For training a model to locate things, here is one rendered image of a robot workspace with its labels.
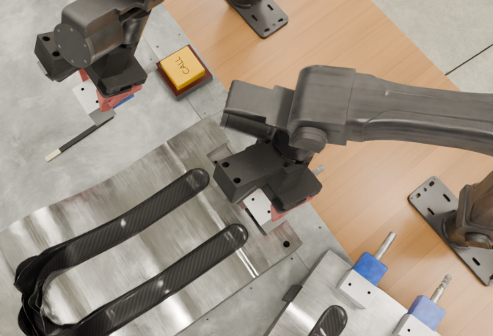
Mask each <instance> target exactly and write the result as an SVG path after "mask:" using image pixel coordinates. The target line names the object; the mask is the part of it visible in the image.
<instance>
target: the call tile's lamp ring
mask: <svg viewBox="0 0 493 336"><path fill-rule="evenodd" d="M186 46H188V47H189V49H190V50H191V52H192V53H193V55H194V56H195V57H196V58H197V60H198V61H199V63H200V64H201V65H202V67H203V68H204V69H205V72H206V73H207V75H205V76H203V77H202V78H200V79H198V80H196V81H195V82H193V83H191V84H190V85H188V86H187V87H184V88H183V89H181V90H180V91H177V90H176V89H175V88H174V86H173V85H172V83H171V82H170V80H169V79H168V78H167V76H166V75H165V73H164V72H163V70H162V69H161V68H160V66H159V65H160V64H161V63H160V61H159V62H157V63H156V65H157V67H158V69H157V70H158V71H159V73H160V74H161V76H162V77H163V78H164V80H165V82H166V83H167V84H168V85H169V87H170V89H171V90H172V91H173V92H174V94H175V95H176V97H177V96H179V95H180V94H182V93H184V92H185V91H187V90H189V89H191V88H192V87H194V86H195V85H197V84H199V83H200V82H202V81H204V80H206V79H207V78H209V77H210V76H212V74H211V73H210V71H209V70H208V69H207V67H206V66H205V65H204V63H203V62H202V60H201V59H200V58H199V57H198V55H197V54H196V52H195V51H194V49H193V48H192V47H191V46H190V45H189V44H188V45H186ZM186 46H185V47H186ZM185 47H183V48H185ZM181 49H182V48H181ZM181 49H180V50H181ZM178 51H179V50H178ZM178 51H176V52H178ZM176 52H175V53H176ZM173 54H174V53H173ZM173 54H171V55H173ZM171 55H169V56H171ZM167 57H168V56H167ZM167 57H166V58H167ZM166 58H164V59H166ZM164 59H162V60H164ZM162 60H161V61H162Z"/></svg>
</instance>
